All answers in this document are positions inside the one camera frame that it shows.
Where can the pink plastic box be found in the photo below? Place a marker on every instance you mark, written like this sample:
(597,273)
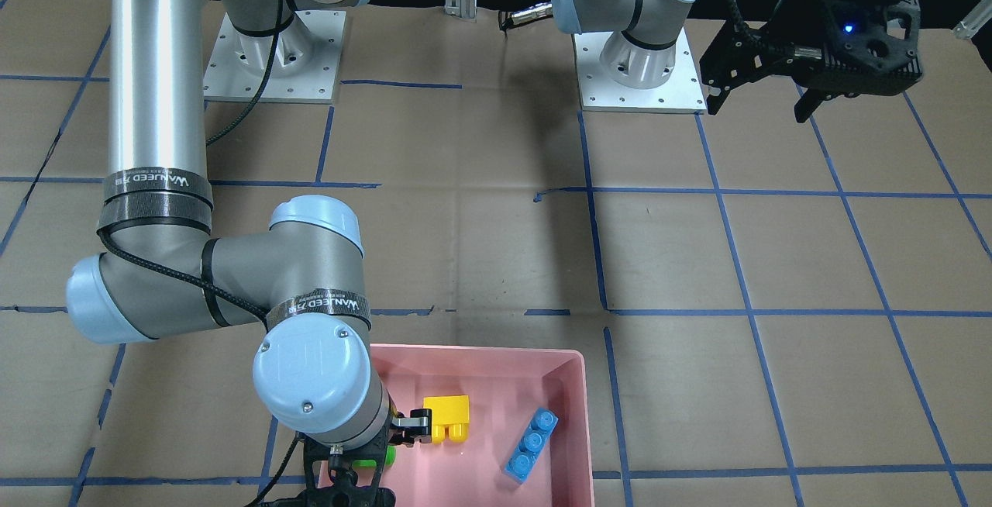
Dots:
(505,387)

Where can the yellow toy block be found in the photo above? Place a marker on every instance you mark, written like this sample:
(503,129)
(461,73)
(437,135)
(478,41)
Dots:
(450,418)

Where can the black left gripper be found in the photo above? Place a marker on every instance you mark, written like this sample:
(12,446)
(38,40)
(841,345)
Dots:
(803,32)

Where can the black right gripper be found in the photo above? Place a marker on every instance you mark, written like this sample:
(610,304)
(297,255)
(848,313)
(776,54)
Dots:
(413,424)

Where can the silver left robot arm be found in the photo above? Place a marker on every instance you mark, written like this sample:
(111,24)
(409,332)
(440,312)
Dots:
(649,24)

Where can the blue toy block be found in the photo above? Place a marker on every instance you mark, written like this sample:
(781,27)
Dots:
(533,441)

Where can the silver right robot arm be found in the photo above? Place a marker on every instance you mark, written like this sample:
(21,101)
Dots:
(161,272)

